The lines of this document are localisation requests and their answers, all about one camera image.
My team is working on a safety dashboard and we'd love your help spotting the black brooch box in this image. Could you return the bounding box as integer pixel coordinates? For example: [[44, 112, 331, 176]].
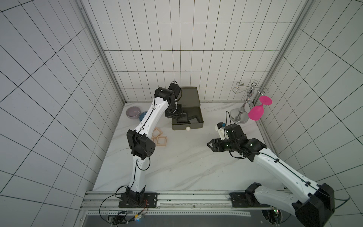
[[176, 113, 191, 125]]

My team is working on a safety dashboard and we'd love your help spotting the three-drawer storage cabinet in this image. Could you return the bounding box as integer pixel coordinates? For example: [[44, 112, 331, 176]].
[[172, 87, 204, 131]]

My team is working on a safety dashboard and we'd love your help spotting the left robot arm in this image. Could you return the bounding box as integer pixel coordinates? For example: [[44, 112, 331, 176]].
[[125, 81, 185, 206]]

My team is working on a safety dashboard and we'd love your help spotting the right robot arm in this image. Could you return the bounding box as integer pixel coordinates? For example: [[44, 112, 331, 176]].
[[207, 123, 335, 227]]

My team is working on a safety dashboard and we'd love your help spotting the orange brooch box upper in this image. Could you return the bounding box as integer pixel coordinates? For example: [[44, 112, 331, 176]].
[[152, 127, 163, 138]]

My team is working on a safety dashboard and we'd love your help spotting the orange brooch box right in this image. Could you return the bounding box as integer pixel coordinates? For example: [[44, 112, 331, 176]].
[[155, 135, 168, 147]]

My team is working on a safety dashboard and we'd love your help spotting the silver glass rack stand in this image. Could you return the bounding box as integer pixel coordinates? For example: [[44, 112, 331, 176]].
[[230, 79, 269, 124]]

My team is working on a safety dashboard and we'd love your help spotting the blue bowl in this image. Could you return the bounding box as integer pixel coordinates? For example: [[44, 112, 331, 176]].
[[139, 111, 147, 121]]

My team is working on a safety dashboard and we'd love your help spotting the pink plastic wine glass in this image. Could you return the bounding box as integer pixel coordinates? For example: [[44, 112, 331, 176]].
[[248, 96, 273, 121]]

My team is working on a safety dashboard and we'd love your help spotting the purple bowl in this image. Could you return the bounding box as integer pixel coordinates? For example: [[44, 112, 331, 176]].
[[126, 106, 141, 119]]

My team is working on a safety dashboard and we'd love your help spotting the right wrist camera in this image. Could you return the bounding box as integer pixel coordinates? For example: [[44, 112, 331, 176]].
[[215, 123, 228, 140]]

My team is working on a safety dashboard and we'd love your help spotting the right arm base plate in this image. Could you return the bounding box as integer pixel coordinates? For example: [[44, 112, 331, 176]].
[[229, 193, 270, 208]]

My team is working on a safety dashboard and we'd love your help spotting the aluminium mounting rail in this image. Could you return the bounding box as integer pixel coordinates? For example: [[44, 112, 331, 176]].
[[80, 190, 301, 218]]

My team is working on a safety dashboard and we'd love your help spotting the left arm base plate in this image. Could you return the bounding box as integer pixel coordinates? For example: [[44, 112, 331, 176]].
[[118, 192, 158, 208]]

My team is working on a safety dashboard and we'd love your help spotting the electronics board with cables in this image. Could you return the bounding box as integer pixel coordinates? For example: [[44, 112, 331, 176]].
[[99, 196, 149, 227]]

